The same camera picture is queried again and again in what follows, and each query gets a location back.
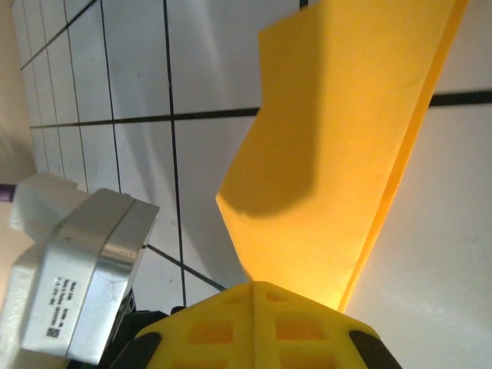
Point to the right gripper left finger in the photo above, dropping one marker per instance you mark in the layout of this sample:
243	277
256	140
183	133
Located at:
215	334

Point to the orange paper sheet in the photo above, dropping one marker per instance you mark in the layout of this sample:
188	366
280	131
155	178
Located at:
326	153

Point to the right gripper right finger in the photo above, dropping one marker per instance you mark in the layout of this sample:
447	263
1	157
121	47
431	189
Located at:
300	334

